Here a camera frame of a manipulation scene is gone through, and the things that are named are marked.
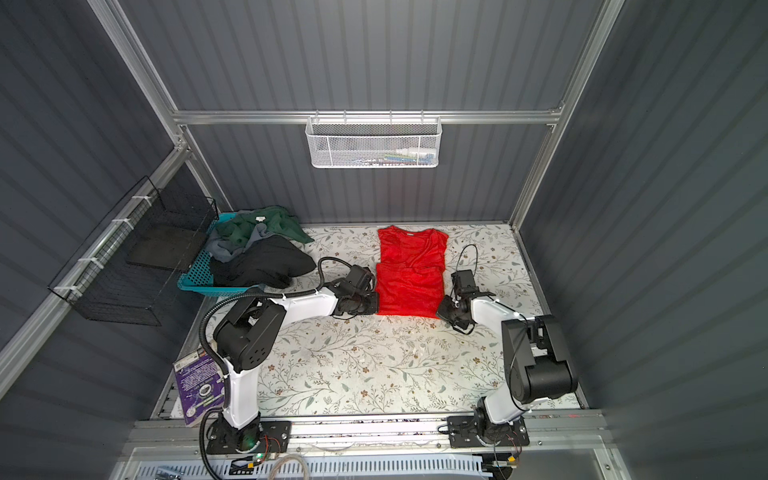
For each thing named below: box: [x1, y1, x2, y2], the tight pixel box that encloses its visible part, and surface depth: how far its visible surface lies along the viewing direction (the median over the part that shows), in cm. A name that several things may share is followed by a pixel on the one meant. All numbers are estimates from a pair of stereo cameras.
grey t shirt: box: [206, 222, 275, 263], surface depth 97 cm
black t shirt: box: [210, 235, 317, 289], surface depth 98 cm
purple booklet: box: [173, 347, 225, 427], surface depth 81 cm
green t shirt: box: [216, 206, 315, 248], surface depth 107 cm
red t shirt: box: [376, 225, 449, 318], surface depth 106 cm
